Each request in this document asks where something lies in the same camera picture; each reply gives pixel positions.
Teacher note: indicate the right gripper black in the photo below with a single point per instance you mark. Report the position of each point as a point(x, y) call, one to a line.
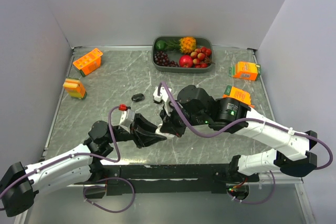
point(169, 123)

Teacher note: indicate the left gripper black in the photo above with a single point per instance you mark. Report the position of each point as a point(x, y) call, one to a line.
point(143, 131)

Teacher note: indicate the black charging case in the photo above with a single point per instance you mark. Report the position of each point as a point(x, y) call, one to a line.
point(138, 97)

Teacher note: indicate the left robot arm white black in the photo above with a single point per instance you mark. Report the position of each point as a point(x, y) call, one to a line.
point(21, 184)

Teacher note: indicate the orange flat box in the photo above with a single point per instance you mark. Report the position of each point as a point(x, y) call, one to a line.
point(238, 94)

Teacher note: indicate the red apple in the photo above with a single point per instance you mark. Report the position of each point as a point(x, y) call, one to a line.
point(186, 61)

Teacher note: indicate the dark grape bunch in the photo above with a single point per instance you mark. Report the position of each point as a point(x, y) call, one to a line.
point(161, 59)

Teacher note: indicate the red lychee bunch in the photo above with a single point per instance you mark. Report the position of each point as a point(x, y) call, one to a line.
point(202, 57)

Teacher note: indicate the orange yellow carton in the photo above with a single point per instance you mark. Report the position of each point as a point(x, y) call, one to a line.
point(75, 88)

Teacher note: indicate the orange juice carton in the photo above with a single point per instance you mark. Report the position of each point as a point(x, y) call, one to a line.
point(89, 62)

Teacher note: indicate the orange pineapple toy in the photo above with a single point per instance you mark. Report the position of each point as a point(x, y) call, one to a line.
point(185, 45)

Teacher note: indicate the green lime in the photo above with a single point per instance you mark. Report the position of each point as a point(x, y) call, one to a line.
point(160, 45)

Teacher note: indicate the orange green box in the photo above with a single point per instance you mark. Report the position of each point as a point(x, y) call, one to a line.
point(245, 70)

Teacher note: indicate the grey fruit tray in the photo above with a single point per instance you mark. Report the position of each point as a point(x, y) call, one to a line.
point(175, 55)

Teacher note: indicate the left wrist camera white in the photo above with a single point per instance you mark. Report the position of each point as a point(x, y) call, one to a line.
point(127, 116)

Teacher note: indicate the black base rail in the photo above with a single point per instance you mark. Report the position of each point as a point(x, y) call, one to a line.
point(177, 178)

